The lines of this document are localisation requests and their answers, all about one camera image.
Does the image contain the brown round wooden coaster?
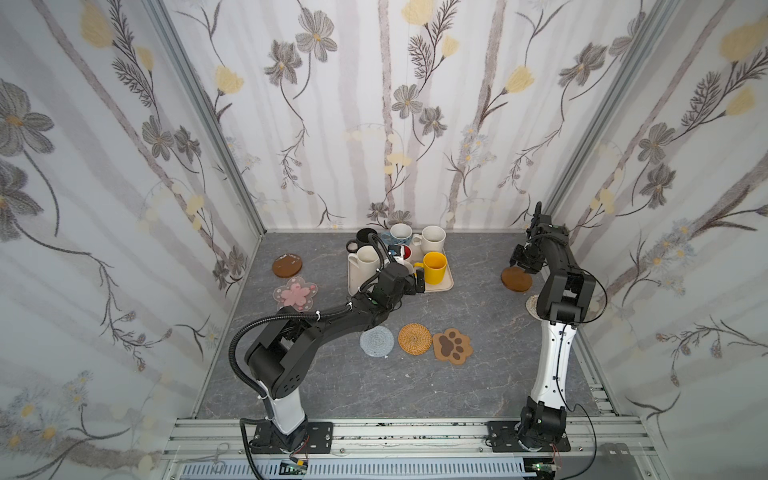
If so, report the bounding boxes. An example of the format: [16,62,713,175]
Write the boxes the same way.
[501,267,533,293]

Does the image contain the woven rattan round coaster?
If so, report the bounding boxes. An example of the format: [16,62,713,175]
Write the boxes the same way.
[398,323,432,356]

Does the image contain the grey blue round coaster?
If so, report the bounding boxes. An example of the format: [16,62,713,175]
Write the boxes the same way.
[359,326,395,358]

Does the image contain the brown paw shaped coaster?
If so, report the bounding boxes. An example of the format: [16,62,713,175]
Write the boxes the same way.
[432,328,474,365]

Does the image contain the white colourful stitched coaster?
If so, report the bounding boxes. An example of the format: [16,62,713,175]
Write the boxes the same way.
[525,294,603,322]

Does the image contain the pink flower coaster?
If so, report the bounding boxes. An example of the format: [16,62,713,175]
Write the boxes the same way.
[273,276,318,312]

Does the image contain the dark brown round coaster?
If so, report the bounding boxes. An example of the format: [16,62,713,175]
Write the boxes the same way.
[271,253,303,278]

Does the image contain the yellow mug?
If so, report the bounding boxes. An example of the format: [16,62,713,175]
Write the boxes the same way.
[414,251,448,285]

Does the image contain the white mug red inside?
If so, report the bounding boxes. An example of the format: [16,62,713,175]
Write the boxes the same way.
[398,244,412,260]

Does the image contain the plain white mug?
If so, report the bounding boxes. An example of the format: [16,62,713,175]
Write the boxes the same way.
[348,245,380,284]

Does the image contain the white speckled mug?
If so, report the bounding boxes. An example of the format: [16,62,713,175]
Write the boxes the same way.
[411,225,447,254]

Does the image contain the beige plastic tray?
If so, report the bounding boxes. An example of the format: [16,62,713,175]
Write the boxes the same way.
[347,246,454,295]

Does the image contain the blue patterned mug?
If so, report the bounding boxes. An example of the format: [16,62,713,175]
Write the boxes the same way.
[382,223,413,245]

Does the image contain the black mug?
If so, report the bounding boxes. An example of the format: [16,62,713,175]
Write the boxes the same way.
[345,227,378,253]

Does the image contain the black corrugated cable conduit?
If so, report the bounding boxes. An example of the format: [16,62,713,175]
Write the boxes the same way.
[227,311,355,403]

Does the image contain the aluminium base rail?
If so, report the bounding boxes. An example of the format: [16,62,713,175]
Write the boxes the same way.
[158,416,669,479]

